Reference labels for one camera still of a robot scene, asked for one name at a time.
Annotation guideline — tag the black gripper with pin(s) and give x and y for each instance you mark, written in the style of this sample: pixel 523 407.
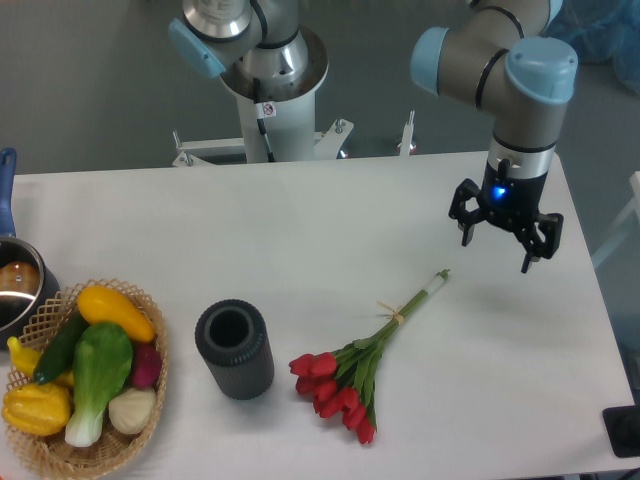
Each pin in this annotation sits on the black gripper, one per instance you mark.
pixel 512 204

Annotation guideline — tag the red tulip bouquet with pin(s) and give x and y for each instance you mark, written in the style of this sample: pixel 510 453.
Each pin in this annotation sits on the red tulip bouquet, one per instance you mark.
pixel 343 381

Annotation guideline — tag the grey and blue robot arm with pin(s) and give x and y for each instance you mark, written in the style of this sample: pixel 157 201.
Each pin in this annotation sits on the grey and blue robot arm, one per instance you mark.
pixel 500 62

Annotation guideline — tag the blue plastic bag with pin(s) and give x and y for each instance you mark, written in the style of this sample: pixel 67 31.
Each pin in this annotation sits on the blue plastic bag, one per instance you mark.
pixel 602 32

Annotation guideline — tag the black device at edge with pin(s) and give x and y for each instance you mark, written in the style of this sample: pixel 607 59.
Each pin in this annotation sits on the black device at edge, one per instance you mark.
pixel 622 426

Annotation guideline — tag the dark grey ribbed vase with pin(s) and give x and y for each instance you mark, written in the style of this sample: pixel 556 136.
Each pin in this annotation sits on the dark grey ribbed vase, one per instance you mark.
pixel 231 337

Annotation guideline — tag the purple radish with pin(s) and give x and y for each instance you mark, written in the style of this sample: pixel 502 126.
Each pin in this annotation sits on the purple radish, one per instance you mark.
pixel 146 366

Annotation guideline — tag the yellow squash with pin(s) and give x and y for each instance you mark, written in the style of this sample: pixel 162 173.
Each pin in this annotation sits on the yellow squash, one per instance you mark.
pixel 99 304

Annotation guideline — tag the white garlic bulb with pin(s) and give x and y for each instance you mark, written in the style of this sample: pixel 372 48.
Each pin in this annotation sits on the white garlic bulb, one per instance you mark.
pixel 130 411

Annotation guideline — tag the green bok choy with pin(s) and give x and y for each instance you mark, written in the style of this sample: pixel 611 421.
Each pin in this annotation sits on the green bok choy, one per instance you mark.
pixel 102 363

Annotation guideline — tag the woven wicker basket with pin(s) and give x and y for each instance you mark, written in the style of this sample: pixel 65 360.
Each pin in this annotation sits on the woven wicker basket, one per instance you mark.
pixel 51 457

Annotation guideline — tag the dark green cucumber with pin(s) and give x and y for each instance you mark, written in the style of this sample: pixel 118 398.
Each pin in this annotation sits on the dark green cucumber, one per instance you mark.
pixel 58 356

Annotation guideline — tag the yellow bell pepper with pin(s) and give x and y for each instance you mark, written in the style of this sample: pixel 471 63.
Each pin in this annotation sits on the yellow bell pepper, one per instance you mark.
pixel 40 410

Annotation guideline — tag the small yellow gourd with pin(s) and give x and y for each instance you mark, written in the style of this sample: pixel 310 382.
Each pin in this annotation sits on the small yellow gourd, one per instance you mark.
pixel 25 359

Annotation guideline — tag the white frame at right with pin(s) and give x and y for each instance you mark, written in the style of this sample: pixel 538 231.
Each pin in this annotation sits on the white frame at right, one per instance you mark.
pixel 621 227

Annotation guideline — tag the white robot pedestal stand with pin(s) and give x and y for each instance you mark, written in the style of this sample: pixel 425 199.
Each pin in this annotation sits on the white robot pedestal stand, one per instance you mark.
pixel 275 93

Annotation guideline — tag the blue handled saucepan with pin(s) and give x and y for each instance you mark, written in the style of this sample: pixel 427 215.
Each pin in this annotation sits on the blue handled saucepan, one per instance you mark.
pixel 26 281

